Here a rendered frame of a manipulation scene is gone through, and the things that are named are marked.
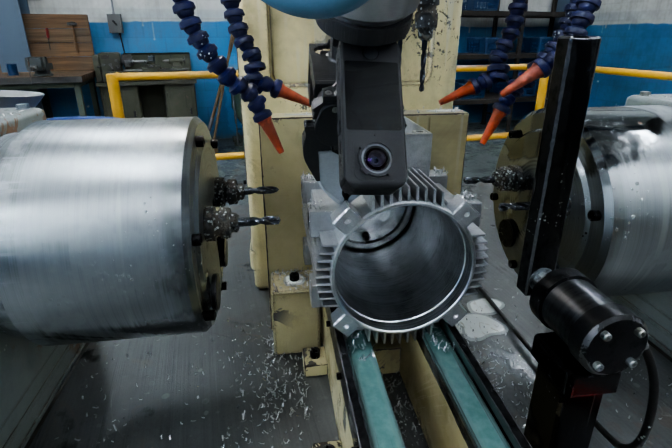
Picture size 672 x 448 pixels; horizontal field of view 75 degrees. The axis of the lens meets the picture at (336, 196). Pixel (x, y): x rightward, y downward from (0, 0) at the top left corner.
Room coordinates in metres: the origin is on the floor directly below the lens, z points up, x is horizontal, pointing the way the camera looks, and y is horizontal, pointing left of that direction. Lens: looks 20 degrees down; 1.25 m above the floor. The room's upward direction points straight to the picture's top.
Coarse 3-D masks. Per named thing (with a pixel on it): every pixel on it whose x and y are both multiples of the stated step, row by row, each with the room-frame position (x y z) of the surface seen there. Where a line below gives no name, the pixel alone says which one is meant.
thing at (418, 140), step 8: (408, 120) 0.57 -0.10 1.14; (408, 128) 0.57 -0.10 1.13; (416, 128) 0.54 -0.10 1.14; (424, 128) 0.52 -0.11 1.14; (408, 136) 0.49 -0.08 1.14; (416, 136) 0.49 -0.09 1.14; (424, 136) 0.49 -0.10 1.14; (432, 136) 0.49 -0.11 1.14; (408, 144) 0.49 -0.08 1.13; (416, 144) 0.49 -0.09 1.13; (424, 144) 0.49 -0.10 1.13; (408, 152) 0.49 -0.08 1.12; (416, 152) 0.49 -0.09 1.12; (424, 152) 0.49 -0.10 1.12; (408, 160) 0.49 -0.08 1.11; (416, 160) 0.49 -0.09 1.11; (424, 160) 0.49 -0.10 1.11; (408, 168) 0.49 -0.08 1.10; (416, 168) 0.49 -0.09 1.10; (424, 168) 0.49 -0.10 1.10
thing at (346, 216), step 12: (348, 204) 0.40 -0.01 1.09; (456, 204) 0.42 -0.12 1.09; (468, 204) 0.41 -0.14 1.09; (336, 216) 0.40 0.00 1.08; (348, 216) 0.40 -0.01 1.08; (360, 216) 0.40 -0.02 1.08; (456, 216) 0.41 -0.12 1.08; (468, 216) 0.41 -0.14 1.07; (348, 228) 0.40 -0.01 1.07; (336, 312) 0.41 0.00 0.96; (456, 312) 0.41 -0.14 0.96; (336, 324) 0.39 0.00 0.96; (348, 324) 0.40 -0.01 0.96
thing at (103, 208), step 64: (64, 128) 0.43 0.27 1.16; (128, 128) 0.44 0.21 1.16; (192, 128) 0.45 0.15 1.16; (0, 192) 0.36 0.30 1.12; (64, 192) 0.37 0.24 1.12; (128, 192) 0.37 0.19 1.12; (192, 192) 0.40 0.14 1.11; (0, 256) 0.34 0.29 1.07; (64, 256) 0.34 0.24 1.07; (128, 256) 0.35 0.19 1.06; (192, 256) 0.36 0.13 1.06; (0, 320) 0.35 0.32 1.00; (64, 320) 0.34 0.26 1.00; (128, 320) 0.35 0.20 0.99; (192, 320) 0.37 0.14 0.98
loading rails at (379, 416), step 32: (320, 320) 0.58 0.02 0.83; (320, 352) 0.51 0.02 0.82; (384, 352) 0.49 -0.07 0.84; (416, 352) 0.43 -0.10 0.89; (448, 352) 0.40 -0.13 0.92; (352, 384) 0.34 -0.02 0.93; (384, 384) 0.35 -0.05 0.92; (416, 384) 0.43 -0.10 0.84; (448, 384) 0.35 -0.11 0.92; (480, 384) 0.34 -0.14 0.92; (352, 416) 0.30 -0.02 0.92; (384, 416) 0.31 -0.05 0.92; (448, 416) 0.33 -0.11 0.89; (480, 416) 0.31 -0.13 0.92; (512, 416) 0.30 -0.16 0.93
